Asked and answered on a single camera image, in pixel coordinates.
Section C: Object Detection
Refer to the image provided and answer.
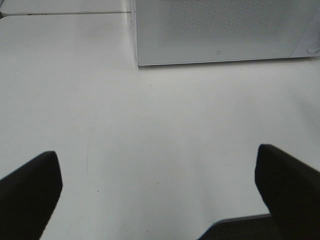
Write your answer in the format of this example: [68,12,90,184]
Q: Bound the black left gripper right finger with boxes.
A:
[254,144,320,240]

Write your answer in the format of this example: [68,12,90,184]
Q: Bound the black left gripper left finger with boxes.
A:
[0,151,63,240]

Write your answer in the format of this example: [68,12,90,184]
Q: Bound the white microwave oven body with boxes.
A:
[128,0,320,68]

